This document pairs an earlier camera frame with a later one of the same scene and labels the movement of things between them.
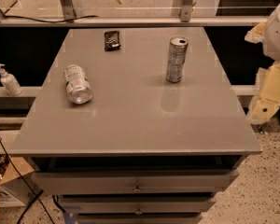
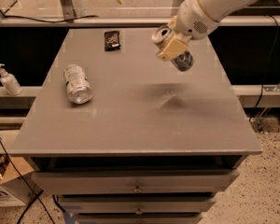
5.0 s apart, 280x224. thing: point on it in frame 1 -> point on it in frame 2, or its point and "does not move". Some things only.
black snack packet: (112, 40) does not move
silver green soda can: (77, 84) does not move
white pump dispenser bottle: (9, 81) does not move
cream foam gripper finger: (272, 91) -> (177, 45)
